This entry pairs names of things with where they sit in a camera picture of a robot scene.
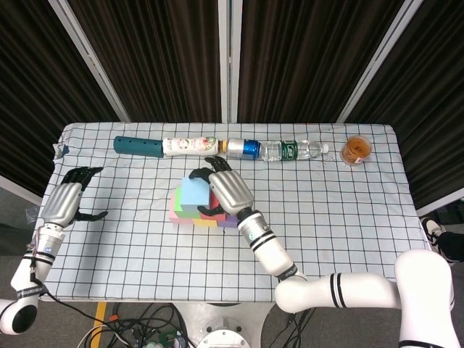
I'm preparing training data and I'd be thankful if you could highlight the white aluminium frame post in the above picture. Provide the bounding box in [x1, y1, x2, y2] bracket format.
[48, 0, 131, 123]
[217, 0, 243, 123]
[335, 0, 424, 124]

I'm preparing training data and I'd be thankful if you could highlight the pink foam cube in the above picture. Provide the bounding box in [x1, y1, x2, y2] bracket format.
[168, 194, 196, 225]

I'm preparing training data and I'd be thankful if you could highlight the clear green-label water bottle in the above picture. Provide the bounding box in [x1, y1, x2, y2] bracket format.
[259, 139, 330, 162]

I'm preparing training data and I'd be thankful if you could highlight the white black sneaker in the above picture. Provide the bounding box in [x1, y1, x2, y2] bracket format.
[421, 216, 452, 268]

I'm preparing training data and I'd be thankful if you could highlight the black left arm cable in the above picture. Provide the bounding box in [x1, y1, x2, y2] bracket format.
[28, 255, 120, 327]

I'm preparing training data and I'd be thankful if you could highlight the white floor cable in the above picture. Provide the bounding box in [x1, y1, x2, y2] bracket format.
[78, 324, 130, 348]

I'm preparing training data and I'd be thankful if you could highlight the white floral drink bottle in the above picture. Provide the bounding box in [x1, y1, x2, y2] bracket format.
[162, 136, 228, 158]

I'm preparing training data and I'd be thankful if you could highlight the white aluminium frame bar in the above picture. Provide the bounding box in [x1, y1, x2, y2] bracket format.
[0, 175, 43, 207]
[416, 188, 464, 218]

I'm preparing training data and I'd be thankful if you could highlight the black floor cable bundle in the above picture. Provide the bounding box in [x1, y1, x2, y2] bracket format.
[282, 310, 320, 348]

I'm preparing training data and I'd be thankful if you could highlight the black trouser leg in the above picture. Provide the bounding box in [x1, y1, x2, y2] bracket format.
[437, 231, 464, 262]

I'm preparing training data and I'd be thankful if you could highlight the teal cylindrical case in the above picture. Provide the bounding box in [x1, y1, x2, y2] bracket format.
[112, 136, 165, 160]

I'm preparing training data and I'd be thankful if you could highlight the white black grid tablecloth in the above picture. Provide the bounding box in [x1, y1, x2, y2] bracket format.
[25, 122, 452, 307]

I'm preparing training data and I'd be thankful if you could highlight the clear cup with orange contents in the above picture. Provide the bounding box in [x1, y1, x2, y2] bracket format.
[340, 133, 373, 167]

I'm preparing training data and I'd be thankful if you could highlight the silver blue drink can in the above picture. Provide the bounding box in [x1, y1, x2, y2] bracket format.
[226, 138, 262, 160]

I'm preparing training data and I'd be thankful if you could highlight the red foam cube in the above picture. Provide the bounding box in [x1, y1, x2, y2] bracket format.
[199, 194, 229, 221]

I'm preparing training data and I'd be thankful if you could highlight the black floor cable tangle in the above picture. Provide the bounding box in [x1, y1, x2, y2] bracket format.
[108, 303, 191, 348]

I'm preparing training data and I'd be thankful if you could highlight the purple foam cube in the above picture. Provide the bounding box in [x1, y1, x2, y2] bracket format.
[217, 214, 240, 229]

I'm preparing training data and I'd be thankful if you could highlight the black pleated curtain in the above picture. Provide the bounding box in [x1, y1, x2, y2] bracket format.
[346, 0, 464, 210]
[67, 0, 223, 123]
[237, 0, 405, 124]
[0, 0, 123, 196]

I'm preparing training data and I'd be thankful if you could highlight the light blue foam cube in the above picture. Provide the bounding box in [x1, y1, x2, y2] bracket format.
[181, 175, 212, 214]

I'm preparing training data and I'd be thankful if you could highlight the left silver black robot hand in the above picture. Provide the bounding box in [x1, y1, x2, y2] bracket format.
[39, 166, 109, 228]

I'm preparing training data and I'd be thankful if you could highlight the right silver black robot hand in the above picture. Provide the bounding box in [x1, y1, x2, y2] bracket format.
[188, 157, 254, 218]

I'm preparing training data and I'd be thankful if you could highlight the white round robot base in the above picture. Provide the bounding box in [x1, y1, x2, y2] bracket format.
[173, 302, 276, 348]

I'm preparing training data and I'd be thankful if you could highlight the green foam cube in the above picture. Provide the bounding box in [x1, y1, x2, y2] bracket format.
[173, 186, 201, 219]

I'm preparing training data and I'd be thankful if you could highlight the yellow floor tape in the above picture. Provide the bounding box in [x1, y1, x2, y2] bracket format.
[93, 302, 109, 327]

